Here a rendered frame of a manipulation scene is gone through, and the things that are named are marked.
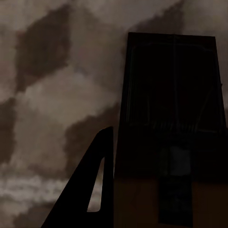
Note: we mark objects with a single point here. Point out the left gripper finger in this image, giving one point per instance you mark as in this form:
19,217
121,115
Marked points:
69,211

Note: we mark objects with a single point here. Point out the mousetrap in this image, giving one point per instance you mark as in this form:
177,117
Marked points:
171,166

